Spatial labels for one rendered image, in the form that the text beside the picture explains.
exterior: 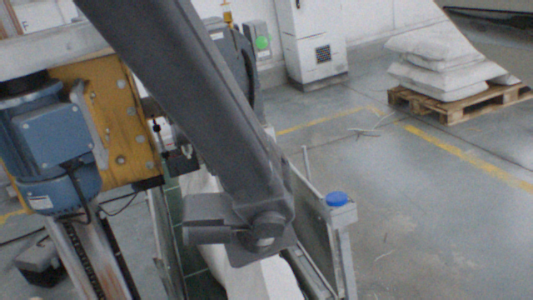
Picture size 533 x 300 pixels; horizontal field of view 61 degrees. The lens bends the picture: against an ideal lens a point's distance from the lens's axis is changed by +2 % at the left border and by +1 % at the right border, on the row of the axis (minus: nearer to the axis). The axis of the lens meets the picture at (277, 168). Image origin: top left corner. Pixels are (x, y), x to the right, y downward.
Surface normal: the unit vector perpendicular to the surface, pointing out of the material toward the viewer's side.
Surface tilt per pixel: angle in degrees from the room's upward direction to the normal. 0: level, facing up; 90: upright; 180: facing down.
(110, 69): 90
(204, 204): 33
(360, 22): 90
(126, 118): 90
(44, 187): 91
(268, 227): 121
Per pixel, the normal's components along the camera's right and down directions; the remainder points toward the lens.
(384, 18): 0.32, 0.37
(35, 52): 0.83, 0.11
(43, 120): 0.68, 0.21
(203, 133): 0.02, 0.85
